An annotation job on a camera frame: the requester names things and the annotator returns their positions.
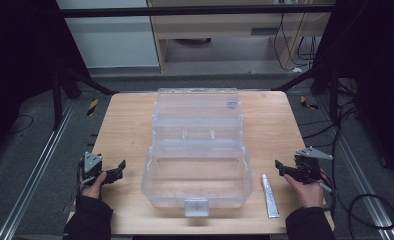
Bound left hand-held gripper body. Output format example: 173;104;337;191
79;151;105;187

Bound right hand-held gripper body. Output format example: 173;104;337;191
292;146;334;185

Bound person's left hand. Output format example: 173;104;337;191
80;171;108;200

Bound person's right hand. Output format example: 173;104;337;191
283;173;326;209

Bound white ointment tube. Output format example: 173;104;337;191
260;173;282;220

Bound yellow black tape marker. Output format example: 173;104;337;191
299;95;320;111
86;98;100;117

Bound black stand legs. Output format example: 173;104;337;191
50;61;120;132
270;61;341;126

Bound clear plastic storage box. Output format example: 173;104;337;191
140;87;255;219

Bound black curtain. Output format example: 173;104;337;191
0;0;92;168
313;0;394;188

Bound white cabinet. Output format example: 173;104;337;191
55;0;161;70

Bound light wooden desk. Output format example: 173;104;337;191
146;0;337;72

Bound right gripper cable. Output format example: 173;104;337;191
318;169;394;232

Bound black floor cable bundle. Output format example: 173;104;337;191
299;78;361;149

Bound aluminium floor rail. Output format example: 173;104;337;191
316;94;394;240
0;101;77;240

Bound thin black floor cable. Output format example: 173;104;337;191
4;113;35;137

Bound black cables under desk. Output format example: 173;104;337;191
272;12;320;73

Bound black horizontal frame bar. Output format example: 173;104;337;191
55;3;335;19

